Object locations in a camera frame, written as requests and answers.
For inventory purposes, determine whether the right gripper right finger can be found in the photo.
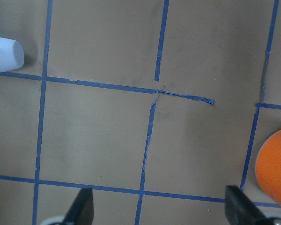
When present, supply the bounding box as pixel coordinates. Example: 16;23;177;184
225;186;272;225

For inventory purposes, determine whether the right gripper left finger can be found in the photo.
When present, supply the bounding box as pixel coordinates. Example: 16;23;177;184
62;188;94;225

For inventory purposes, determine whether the orange can container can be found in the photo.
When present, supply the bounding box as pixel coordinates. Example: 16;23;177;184
255;130;281;206

